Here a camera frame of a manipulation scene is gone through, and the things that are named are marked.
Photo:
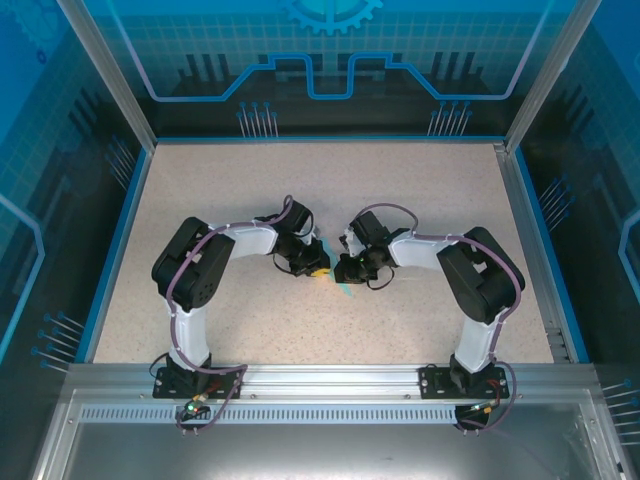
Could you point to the light blue cloth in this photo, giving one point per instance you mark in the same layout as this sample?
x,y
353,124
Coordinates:
x,y
348,291

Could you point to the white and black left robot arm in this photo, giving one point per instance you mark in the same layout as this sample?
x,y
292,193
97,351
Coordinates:
x,y
250,242

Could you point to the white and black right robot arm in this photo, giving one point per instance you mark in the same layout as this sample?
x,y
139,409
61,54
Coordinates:
x,y
420,252

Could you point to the metal tray sheet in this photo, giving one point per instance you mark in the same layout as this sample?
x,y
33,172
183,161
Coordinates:
x,y
320,450

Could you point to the blue table edge trim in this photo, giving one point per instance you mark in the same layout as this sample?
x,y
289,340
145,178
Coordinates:
x,y
112,255
550,255

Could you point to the aluminium mounting rail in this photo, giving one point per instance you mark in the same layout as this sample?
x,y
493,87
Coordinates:
x,y
330,380

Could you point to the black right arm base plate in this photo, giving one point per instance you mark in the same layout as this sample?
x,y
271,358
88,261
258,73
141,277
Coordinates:
x,y
435,382

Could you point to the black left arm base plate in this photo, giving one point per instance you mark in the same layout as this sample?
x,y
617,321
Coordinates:
x,y
225,380

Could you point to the aluminium side rail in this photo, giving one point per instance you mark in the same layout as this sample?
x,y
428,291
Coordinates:
x,y
530,210

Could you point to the aluminium frame post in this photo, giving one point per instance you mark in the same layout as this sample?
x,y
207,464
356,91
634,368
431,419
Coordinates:
x,y
550,75
107,75

